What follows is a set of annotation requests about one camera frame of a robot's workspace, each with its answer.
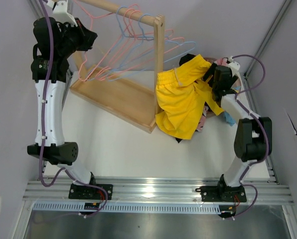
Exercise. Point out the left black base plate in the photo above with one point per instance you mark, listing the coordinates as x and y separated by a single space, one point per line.
81 192

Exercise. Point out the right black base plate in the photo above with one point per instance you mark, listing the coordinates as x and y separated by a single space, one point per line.
222 194

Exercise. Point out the pink translucent plastic basin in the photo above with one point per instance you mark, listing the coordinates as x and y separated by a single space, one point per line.
235 84

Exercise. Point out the aluminium mounting rail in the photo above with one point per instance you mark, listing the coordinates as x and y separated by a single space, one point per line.
160 190

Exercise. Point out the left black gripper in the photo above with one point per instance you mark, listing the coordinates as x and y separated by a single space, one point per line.
87 37

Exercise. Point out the black shorts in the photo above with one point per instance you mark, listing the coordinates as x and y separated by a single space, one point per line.
182 61

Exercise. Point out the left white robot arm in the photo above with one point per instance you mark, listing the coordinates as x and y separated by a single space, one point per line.
56 42

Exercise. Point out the pink patterned shorts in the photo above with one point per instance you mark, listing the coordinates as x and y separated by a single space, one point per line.
206 108

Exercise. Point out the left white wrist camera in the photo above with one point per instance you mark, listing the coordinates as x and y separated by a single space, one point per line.
60 11

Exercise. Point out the wooden clothes rack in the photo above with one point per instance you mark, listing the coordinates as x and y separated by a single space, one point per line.
124 98

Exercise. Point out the yellow shorts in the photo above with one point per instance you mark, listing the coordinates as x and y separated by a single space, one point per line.
181 94

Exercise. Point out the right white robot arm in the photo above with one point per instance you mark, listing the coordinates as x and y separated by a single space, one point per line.
253 139

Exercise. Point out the slotted cable duct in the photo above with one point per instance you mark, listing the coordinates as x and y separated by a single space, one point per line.
132 208

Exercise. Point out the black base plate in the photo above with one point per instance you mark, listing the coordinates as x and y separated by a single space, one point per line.
222 194
81 192

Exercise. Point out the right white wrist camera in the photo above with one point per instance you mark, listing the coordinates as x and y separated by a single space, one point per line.
233 65

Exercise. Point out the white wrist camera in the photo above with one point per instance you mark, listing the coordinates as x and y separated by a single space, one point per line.
233 65
60 11

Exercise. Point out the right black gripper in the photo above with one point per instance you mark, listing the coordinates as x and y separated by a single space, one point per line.
211 71

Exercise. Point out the light blue shorts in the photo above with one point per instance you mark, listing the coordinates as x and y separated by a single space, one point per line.
229 119

